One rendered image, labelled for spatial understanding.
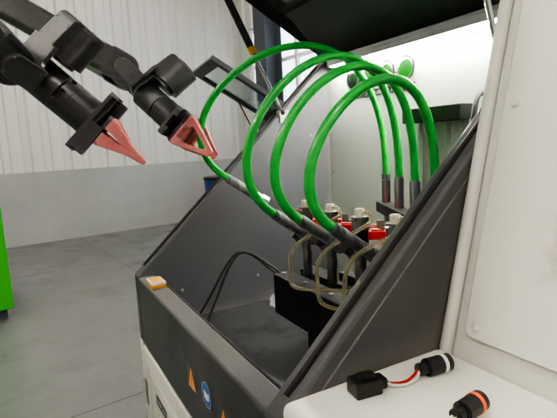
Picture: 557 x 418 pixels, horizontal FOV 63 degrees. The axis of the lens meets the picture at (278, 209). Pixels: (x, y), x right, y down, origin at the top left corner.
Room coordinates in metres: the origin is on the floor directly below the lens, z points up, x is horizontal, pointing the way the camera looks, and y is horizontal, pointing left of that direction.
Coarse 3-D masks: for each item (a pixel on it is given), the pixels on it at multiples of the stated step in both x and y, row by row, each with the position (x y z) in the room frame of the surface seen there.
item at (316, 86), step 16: (352, 64) 0.70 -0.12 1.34; (368, 64) 0.72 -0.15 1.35; (320, 80) 0.68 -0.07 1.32; (304, 96) 0.66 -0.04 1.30; (400, 96) 0.75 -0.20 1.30; (288, 112) 0.66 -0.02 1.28; (288, 128) 0.65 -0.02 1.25; (416, 144) 0.76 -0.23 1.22; (272, 160) 0.64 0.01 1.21; (416, 160) 0.76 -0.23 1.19; (272, 176) 0.64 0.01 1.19; (416, 176) 0.76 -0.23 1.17; (416, 192) 0.76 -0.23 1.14; (288, 208) 0.64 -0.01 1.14; (304, 224) 0.65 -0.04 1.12; (320, 240) 0.68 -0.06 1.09; (336, 240) 0.68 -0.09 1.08
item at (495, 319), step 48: (528, 0) 0.54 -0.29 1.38; (528, 48) 0.52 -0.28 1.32; (528, 96) 0.51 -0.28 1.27; (480, 144) 0.55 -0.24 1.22; (528, 144) 0.49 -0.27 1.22; (480, 192) 0.54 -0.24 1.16; (528, 192) 0.48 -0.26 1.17; (480, 240) 0.51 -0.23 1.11; (528, 240) 0.46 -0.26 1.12; (480, 288) 0.50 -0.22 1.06; (528, 288) 0.45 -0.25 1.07; (480, 336) 0.48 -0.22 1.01; (528, 336) 0.44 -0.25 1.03; (528, 384) 0.43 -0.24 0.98
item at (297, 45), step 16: (272, 48) 0.92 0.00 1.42; (288, 48) 0.92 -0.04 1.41; (304, 48) 0.93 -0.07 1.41; (320, 48) 0.93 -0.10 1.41; (240, 64) 0.91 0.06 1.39; (224, 80) 0.91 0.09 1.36; (208, 112) 0.91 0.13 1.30; (384, 128) 0.94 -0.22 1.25; (384, 144) 0.94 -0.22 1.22; (208, 160) 0.90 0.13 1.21; (384, 160) 0.94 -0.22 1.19; (224, 176) 0.91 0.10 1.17; (384, 176) 0.94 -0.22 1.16
